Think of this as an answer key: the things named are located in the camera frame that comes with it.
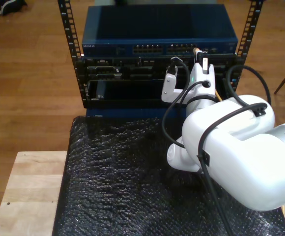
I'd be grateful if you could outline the blue base board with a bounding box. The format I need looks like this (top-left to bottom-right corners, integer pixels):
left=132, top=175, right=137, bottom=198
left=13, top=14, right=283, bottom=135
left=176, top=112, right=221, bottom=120
left=85, top=107, right=190, bottom=119

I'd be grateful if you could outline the black rack server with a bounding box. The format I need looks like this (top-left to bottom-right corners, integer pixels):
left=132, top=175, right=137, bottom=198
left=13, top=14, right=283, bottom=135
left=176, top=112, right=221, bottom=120
left=75, top=56, right=245, bottom=82

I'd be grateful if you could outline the black bubble wrap mat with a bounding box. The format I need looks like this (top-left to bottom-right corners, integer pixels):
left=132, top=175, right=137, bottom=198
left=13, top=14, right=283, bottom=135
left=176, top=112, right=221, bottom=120
left=52, top=115, right=285, bottom=236

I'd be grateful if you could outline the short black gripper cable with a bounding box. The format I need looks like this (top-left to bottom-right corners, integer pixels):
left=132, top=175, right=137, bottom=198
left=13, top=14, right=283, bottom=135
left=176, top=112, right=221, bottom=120
left=162, top=80, right=211, bottom=148

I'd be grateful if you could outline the blue network switch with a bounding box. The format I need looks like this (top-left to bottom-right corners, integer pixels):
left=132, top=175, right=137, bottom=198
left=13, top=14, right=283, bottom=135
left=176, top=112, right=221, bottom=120
left=82, top=3, right=239, bottom=59

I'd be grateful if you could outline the black perforated rack post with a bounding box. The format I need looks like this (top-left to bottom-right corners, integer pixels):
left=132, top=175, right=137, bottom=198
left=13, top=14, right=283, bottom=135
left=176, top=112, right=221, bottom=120
left=57, top=0, right=89, bottom=109
left=227, top=0, right=265, bottom=94

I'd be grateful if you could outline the long black camera cable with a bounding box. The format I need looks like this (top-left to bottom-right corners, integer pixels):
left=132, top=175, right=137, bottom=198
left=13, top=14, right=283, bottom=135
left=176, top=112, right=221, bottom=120
left=170, top=56, right=273, bottom=236

